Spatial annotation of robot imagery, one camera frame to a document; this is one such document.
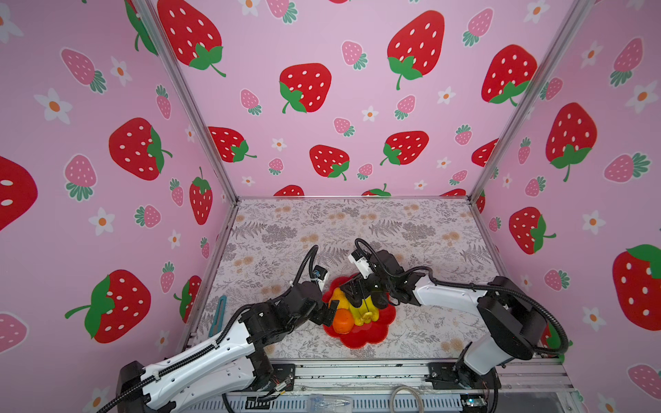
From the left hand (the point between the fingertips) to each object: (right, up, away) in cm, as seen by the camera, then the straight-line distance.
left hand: (328, 296), depth 75 cm
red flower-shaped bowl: (+10, -14, +4) cm, 18 cm away
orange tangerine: (+4, -9, +4) cm, 11 cm away
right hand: (+4, 0, +8) cm, 9 cm away
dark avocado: (+16, -1, +2) cm, 16 cm away
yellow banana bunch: (+10, -6, 0) cm, 12 cm away
